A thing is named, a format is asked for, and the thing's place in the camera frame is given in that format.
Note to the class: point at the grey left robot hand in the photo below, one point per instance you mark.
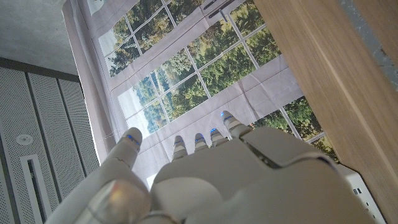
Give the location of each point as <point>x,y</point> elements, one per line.
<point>248,186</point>

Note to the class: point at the white tissue box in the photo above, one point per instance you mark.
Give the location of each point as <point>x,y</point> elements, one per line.
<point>357,189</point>

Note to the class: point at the printed window forest backdrop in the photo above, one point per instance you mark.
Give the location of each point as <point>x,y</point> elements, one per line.
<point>202,62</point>

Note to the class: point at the grey tape outline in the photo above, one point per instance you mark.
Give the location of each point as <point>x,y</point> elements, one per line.
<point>370,40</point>

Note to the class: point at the white ceiling slot vent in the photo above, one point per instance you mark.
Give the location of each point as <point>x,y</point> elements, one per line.
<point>35,189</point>

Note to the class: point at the round white ceiling sensor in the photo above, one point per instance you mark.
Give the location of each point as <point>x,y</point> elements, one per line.
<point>24,139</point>

